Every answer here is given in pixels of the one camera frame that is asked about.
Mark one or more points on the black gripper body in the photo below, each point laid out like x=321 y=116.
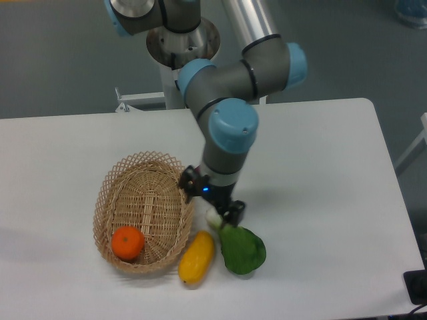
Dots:
x=220 y=196

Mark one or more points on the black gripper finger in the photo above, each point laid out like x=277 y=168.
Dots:
x=191 y=182
x=232 y=214

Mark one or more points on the orange fruit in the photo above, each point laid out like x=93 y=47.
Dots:
x=127 y=243

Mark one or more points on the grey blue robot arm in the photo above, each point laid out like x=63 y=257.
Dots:
x=220 y=98

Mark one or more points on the woven wicker basket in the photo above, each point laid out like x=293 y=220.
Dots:
x=141 y=191

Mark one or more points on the green bok choy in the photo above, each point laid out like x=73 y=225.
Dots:
x=242 y=250

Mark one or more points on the yellow mango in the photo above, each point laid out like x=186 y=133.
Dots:
x=196 y=260

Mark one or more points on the black device at table edge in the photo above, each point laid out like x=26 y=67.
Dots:
x=416 y=286

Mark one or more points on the blue object top right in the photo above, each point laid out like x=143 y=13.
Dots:
x=411 y=12

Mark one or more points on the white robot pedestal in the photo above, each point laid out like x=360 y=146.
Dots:
x=170 y=90

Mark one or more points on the white frame at right edge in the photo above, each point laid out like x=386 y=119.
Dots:
x=413 y=151

